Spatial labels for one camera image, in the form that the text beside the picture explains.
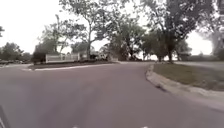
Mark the row of trees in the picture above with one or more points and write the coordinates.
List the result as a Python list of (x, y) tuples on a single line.
[(130, 43)]

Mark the white fence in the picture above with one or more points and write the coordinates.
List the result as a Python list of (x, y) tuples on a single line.
[(61, 58)]

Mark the grass verge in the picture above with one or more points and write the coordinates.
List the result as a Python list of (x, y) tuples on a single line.
[(66, 64), (186, 73)]

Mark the grey asphalt road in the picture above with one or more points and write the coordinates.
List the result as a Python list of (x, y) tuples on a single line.
[(100, 96)]

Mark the pale concrete kerb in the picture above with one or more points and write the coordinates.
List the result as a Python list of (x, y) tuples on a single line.
[(66, 67), (173, 87)]

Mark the group of trees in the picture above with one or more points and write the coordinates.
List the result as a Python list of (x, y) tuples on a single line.
[(11, 51)]

